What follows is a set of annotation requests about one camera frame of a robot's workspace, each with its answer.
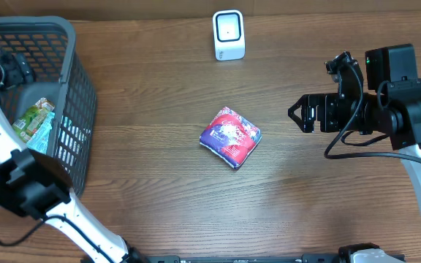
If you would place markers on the green juice carton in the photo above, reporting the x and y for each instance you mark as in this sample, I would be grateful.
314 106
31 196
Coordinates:
27 125

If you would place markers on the grey plastic lattice basket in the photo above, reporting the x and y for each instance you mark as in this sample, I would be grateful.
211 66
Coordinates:
48 44

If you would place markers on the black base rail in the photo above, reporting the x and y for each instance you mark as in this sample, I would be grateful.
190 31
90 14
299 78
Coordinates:
254 258

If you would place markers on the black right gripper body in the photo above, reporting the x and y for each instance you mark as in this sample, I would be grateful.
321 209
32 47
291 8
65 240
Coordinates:
335 113

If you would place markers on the teal snack packet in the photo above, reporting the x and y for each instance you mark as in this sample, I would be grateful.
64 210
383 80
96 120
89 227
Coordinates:
39 141

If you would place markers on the red purple tissue pack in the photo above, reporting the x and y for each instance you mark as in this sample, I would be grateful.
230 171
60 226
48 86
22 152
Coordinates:
231 137

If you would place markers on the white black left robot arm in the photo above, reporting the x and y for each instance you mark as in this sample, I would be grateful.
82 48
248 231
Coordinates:
37 185

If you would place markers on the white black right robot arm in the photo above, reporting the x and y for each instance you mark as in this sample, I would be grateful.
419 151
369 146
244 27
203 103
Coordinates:
386 100

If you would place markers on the white barcode scanner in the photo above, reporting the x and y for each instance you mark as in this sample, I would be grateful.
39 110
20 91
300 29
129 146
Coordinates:
229 35

